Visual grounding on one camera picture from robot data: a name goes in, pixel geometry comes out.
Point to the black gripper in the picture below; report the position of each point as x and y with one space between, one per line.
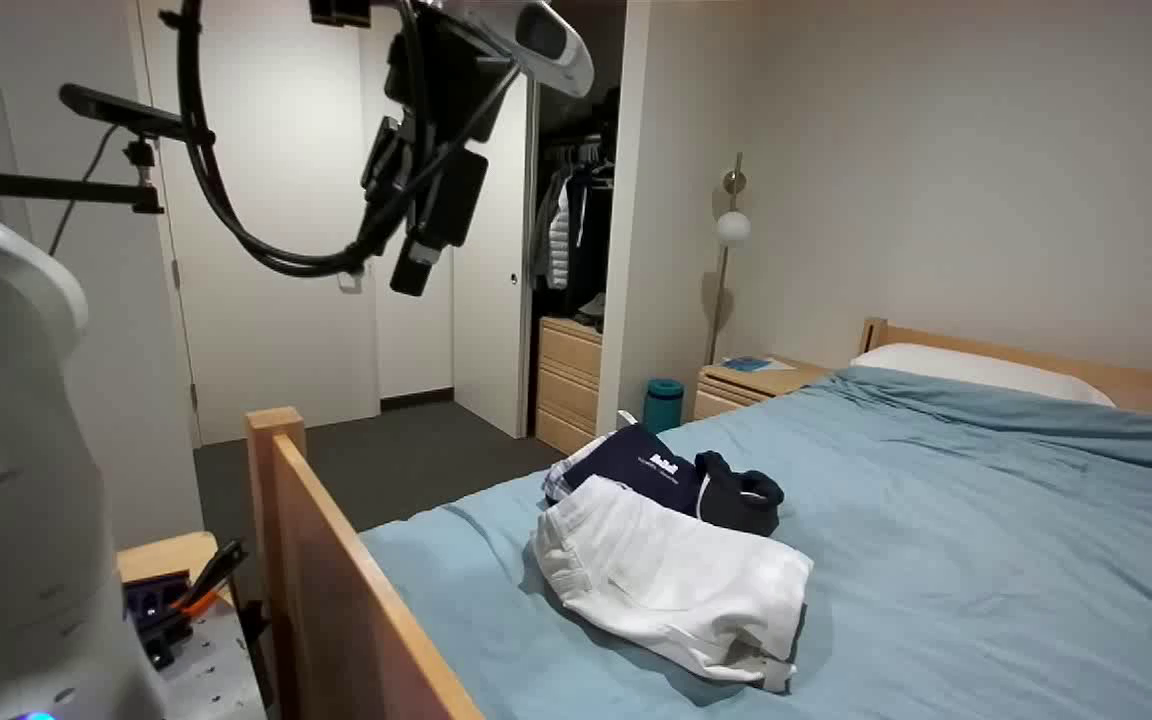
432 218

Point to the white shorts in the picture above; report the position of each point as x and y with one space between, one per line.
723 607

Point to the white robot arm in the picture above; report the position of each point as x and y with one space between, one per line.
68 648

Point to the blue bed sheet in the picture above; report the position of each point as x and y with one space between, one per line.
972 556

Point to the white door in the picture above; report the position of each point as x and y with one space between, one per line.
284 102

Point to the hanging clothes in closet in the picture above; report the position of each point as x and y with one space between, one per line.
575 227

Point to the wooden dresser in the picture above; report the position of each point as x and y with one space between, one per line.
571 386

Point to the teal trash bin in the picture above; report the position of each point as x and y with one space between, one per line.
661 405

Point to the navy blue folded clothes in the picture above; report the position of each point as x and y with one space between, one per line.
702 484

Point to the wooden nightstand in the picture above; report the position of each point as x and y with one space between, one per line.
723 391

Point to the blue book on nightstand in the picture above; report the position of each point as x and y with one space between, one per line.
746 363

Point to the white pillow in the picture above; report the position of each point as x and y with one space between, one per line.
983 369

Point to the black camera on stand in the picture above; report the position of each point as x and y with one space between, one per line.
122 114

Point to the globe wall lamp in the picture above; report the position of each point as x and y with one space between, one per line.
729 228

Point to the wooden bed frame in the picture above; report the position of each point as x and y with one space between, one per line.
347 636

